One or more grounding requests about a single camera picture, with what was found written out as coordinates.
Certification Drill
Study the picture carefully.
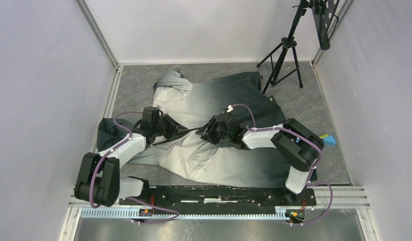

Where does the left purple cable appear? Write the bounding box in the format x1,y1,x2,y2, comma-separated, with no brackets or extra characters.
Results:
88,111,181,225

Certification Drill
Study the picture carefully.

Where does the grey black gradient jacket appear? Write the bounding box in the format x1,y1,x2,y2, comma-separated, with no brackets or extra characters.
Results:
96,70,293,189

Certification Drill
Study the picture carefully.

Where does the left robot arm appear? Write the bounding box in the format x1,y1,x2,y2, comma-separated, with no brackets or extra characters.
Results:
74,106,190,208

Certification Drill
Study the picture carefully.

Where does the black perforated panel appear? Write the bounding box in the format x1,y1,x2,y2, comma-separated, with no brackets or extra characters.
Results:
311,0,340,51

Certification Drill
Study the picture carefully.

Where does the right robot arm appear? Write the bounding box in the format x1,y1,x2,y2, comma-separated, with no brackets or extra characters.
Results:
196,112,325,205

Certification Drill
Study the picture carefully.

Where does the purple cable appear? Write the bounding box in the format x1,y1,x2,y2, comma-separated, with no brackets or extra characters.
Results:
231,103,334,227
88,111,181,225

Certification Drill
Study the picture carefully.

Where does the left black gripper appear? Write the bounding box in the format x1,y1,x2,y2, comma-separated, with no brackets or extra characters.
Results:
153,113,188,141

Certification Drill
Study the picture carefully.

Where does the white slotted cable duct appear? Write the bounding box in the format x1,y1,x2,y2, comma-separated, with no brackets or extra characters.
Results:
80,206,306,220

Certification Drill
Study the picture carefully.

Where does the blue yellow small object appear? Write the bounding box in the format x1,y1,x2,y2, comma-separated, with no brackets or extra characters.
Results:
320,134,337,146

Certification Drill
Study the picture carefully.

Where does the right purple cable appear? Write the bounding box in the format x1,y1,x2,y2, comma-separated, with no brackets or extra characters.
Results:
231,103,334,227

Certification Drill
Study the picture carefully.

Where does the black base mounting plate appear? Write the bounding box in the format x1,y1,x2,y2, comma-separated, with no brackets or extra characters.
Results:
136,185,317,207

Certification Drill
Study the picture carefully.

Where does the black tripod stand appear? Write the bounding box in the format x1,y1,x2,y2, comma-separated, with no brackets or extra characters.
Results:
256,0,312,94

